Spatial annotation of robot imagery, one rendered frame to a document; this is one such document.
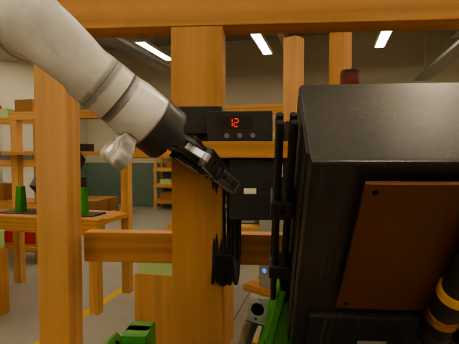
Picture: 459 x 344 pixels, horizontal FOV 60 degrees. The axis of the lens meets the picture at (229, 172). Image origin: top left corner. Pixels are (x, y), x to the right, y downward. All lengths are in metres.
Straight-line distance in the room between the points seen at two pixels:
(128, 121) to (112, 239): 0.80
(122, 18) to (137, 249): 0.65
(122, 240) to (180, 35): 0.61
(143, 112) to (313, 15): 0.72
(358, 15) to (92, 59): 0.80
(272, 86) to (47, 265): 10.00
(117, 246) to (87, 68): 0.84
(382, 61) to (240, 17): 9.97
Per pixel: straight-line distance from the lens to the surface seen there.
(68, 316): 1.28
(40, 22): 0.47
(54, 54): 0.48
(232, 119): 0.98
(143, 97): 0.49
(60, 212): 1.21
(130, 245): 1.24
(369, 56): 11.02
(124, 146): 0.49
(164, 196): 11.03
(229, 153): 0.94
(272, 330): 0.75
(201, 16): 1.13
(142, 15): 1.17
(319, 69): 10.92
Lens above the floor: 1.51
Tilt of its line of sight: 3 degrees down
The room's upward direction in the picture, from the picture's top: straight up
